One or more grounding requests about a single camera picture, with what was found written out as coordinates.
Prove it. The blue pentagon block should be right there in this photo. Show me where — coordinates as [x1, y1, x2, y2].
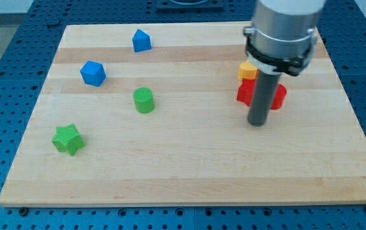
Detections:
[132, 29, 151, 52]

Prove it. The red star block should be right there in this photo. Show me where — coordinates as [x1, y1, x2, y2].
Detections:
[236, 79, 287, 110]

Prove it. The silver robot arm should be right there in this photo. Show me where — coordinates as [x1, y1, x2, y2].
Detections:
[243, 0, 326, 127]

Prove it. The wooden board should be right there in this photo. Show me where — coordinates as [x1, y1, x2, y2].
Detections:
[0, 22, 366, 208]

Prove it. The dark grey pointer rod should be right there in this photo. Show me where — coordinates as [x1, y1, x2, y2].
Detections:
[247, 71, 281, 127]

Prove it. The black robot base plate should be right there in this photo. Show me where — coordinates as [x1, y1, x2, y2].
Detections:
[154, 0, 224, 12]

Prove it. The blue cube block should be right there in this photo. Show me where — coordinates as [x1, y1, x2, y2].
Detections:
[80, 61, 106, 87]

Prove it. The green cylinder block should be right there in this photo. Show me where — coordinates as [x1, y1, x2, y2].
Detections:
[133, 87, 155, 114]

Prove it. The orange cylinder block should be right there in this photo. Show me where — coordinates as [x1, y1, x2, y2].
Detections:
[238, 61, 259, 81]

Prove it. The green star block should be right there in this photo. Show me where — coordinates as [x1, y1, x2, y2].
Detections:
[51, 123, 86, 156]

